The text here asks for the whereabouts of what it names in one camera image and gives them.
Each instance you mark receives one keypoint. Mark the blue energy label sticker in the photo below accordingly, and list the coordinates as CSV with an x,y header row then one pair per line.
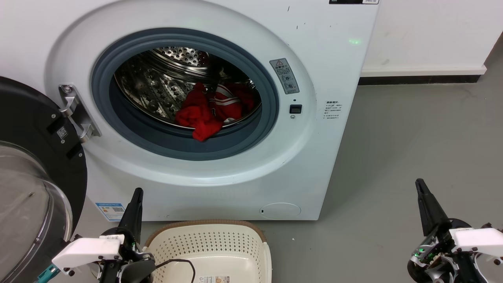
x,y
111,211

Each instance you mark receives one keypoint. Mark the red and white garment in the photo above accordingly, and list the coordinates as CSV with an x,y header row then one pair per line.
x,y
200,116

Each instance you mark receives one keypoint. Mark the perforated stainless steel drum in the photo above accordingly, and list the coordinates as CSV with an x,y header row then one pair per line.
x,y
157,86

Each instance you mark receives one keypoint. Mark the QR code sticker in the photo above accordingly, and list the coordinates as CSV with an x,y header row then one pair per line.
x,y
62,132

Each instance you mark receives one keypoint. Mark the round drain filter cover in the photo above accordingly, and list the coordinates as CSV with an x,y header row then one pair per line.
x,y
280,211

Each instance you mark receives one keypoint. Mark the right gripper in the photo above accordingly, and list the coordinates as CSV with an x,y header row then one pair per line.
x,y
440,255

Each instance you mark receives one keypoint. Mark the cream perforated laundry basket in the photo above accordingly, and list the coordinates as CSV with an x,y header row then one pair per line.
x,y
212,243

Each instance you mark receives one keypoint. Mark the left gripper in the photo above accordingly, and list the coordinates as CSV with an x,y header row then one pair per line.
x,y
133,269

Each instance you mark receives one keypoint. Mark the black baseboard strip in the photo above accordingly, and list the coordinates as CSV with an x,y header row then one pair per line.
x,y
416,79

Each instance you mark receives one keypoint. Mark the grey rubber door gasket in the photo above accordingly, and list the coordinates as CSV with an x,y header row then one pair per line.
x,y
177,145

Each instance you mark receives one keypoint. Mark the black door lock slot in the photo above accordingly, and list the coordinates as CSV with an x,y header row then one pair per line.
x,y
295,109

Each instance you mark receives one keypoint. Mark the small printed text sticker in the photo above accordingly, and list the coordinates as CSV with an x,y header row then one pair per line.
x,y
333,110

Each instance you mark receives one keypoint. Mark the grey warning sticker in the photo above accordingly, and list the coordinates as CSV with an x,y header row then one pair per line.
x,y
284,76

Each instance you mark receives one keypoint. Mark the dark round washer door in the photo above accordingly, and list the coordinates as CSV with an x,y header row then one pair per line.
x,y
27,118

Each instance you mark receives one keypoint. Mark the clear door glass bowl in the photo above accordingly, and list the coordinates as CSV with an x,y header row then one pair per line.
x,y
23,204

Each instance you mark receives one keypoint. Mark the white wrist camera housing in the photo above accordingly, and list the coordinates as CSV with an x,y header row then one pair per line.
x,y
479,239
86,249

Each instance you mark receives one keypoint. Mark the silver metal door hinge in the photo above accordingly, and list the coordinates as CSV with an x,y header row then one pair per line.
x,y
78,114

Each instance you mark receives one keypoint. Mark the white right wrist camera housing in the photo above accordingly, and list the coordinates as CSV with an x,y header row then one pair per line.
x,y
479,239

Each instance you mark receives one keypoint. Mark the white front-load washing machine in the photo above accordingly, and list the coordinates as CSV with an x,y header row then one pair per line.
x,y
220,188

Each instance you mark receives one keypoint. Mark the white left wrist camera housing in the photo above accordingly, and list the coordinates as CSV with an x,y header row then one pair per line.
x,y
86,249

